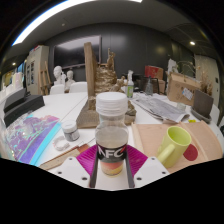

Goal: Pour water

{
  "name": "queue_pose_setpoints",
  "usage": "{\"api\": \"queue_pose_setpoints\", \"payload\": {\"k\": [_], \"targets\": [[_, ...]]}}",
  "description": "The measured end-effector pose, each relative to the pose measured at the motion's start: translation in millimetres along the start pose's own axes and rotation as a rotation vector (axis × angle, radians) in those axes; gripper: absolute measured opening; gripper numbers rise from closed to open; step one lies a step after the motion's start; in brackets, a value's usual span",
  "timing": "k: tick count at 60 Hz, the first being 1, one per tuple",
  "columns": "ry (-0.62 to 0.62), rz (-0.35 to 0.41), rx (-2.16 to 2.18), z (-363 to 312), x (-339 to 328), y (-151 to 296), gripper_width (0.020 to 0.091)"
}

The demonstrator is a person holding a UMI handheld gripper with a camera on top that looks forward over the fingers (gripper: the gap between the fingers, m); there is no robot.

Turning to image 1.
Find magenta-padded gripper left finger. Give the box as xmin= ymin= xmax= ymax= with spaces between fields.
xmin=54 ymin=144 xmax=100 ymax=190

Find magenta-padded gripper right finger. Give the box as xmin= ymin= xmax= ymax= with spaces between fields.
xmin=124 ymin=144 xmax=170 ymax=189

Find clear drink bottle white cap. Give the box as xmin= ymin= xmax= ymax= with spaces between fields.
xmin=94 ymin=91 xmax=130 ymax=177

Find yellow-green ceramic mug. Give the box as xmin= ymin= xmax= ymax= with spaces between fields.
xmin=156 ymin=125 xmax=193 ymax=169

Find small jar white lid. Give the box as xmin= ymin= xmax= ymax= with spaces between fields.
xmin=61 ymin=119 xmax=81 ymax=143

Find iridescent colourful sheet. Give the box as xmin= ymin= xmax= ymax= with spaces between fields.
xmin=0 ymin=113 xmax=63 ymax=166

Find grey newspaper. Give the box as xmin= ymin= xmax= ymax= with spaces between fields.
xmin=129 ymin=92 xmax=190 ymax=124

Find grey plant saucer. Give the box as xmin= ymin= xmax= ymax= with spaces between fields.
xmin=190 ymin=106 xmax=213 ymax=125

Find dark glass flask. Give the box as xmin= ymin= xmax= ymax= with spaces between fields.
xmin=145 ymin=78 xmax=154 ymax=97

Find white chair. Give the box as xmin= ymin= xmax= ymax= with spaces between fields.
xmin=68 ymin=81 xmax=88 ymax=94
xmin=49 ymin=83 xmax=66 ymax=96

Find white spray bottle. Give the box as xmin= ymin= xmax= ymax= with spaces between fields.
xmin=125 ymin=69 xmax=135 ymax=99

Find black flat boxes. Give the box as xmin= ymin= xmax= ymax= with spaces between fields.
xmin=3 ymin=87 xmax=46 ymax=128

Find brown cardboard box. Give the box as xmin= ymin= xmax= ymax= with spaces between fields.
xmin=166 ymin=71 xmax=203 ymax=107

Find white plaster bust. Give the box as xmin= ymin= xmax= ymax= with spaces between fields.
xmin=65 ymin=69 xmax=76 ymax=92
xmin=53 ymin=65 xmax=66 ymax=86

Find wooden easel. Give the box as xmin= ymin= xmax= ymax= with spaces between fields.
xmin=106 ymin=48 xmax=117 ymax=71
xmin=39 ymin=59 xmax=53 ymax=96

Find red box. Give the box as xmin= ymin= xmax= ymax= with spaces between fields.
xmin=144 ymin=65 xmax=165 ymax=81

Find pale tall cabinet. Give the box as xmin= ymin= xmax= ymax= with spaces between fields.
xmin=24 ymin=44 xmax=50 ymax=96

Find long ceiling light strip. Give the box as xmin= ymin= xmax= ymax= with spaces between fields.
xmin=11 ymin=0 xmax=144 ymax=48

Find black wall screen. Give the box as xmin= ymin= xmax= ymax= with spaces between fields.
xmin=53 ymin=34 xmax=103 ymax=70

